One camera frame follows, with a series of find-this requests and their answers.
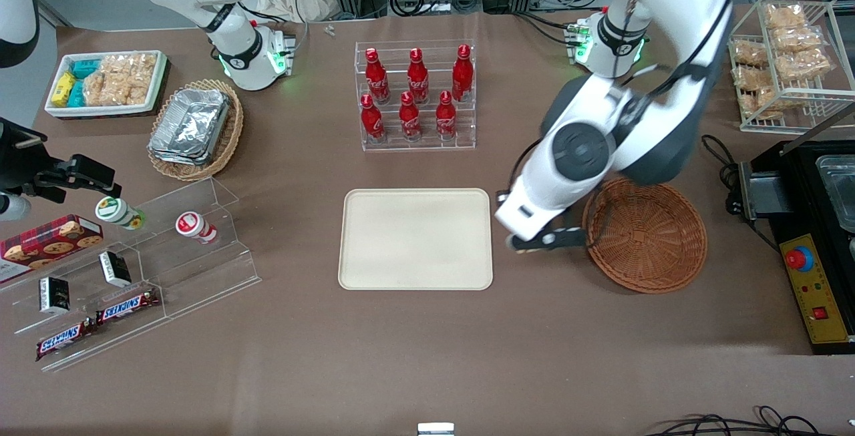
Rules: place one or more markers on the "silver metal bar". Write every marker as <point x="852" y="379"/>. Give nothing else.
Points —
<point x="818" y="129"/>

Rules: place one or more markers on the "yellow control panel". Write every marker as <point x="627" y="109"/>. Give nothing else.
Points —
<point x="818" y="296"/>

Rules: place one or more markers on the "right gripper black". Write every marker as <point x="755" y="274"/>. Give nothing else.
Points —
<point x="25" y="167"/>

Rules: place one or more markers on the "yellow snack packet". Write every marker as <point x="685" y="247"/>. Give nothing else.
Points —
<point x="63" y="89"/>

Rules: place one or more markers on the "cream rectangular plastic tray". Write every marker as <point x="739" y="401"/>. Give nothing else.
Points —
<point x="414" y="239"/>

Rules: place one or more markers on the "Snickers chocolate bar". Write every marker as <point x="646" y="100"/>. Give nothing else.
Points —
<point x="63" y="340"/>
<point x="127" y="306"/>

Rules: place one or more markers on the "black countertop appliance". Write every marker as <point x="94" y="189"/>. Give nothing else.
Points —
<point x="798" y="182"/>

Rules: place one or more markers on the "clear acrylic bottle rack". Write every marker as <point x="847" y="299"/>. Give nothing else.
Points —
<point x="417" y="142"/>

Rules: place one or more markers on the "red emergency stop button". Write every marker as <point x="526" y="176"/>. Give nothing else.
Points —
<point x="799" y="259"/>

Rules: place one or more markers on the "clear glass container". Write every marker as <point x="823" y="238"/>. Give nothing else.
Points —
<point x="838" y="192"/>

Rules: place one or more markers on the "clear acrylic stepped shelf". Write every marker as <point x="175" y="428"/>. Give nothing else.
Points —
<point x="200" y="276"/>

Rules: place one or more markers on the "oval light wicker basket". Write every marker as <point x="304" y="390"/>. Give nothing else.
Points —
<point x="230" y="135"/>

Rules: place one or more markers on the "white rectangular snack bin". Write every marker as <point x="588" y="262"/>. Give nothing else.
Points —
<point x="157" y="85"/>

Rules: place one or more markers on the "round brown wicker basket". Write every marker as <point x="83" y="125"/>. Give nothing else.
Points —
<point x="648" y="242"/>

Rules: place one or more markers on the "silver foil packet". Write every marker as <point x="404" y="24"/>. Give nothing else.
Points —
<point x="190" y="122"/>

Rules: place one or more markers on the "small black printed box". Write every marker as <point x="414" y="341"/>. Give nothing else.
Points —
<point x="115" y="269"/>
<point x="55" y="296"/>

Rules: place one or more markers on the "small white box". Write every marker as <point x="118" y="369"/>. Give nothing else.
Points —
<point x="435" y="429"/>

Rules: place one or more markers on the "bagged fried snack pack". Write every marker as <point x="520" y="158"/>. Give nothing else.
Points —
<point x="750" y="78"/>
<point x="785" y="15"/>
<point x="798" y="39"/>
<point x="761" y="103"/>
<point x="805" y="64"/>
<point x="749" y="53"/>

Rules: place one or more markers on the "aluminium foil tray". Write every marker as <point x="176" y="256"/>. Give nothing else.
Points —
<point x="177" y="157"/>

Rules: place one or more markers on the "clear wrapped crispy snack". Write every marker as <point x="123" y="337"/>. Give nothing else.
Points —
<point x="107" y="92"/>
<point x="140" y="69"/>
<point x="113" y="63"/>

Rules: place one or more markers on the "green sunflower lid cup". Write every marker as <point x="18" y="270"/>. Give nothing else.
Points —
<point x="113" y="211"/>

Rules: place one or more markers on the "red tartan cookie box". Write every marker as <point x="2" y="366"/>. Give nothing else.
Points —
<point x="47" y="242"/>

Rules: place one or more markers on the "red lid yogurt cup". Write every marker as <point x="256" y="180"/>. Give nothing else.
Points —
<point x="194" y="226"/>

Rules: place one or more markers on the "red cola bottle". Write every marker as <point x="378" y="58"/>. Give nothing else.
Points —
<point x="409" y="117"/>
<point x="377" y="75"/>
<point x="445" y="115"/>
<point x="371" y="119"/>
<point x="462" y="74"/>
<point x="417" y="75"/>

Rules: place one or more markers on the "teal snack packet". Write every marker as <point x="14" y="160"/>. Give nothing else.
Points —
<point x="85" y="67"/>
<point x="77" y="95"/>

